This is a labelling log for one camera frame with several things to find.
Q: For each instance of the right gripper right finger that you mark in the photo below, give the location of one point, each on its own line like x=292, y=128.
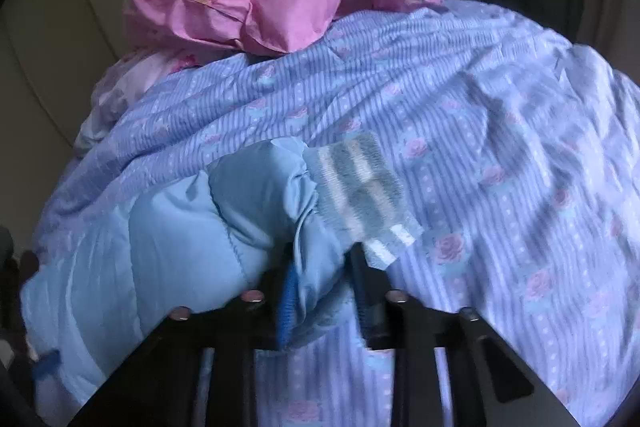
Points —
x=370, y=286

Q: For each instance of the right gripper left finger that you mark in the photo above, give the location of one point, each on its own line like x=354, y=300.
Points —
x=280, y=287

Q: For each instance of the maroon folded garment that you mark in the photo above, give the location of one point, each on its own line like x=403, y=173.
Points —
x=28, y=266

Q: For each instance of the blue floral striped bedspread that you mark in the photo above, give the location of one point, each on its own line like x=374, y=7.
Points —
x=518, y=152

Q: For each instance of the white pink floral pillow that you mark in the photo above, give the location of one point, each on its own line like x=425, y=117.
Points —
x=122, y=85

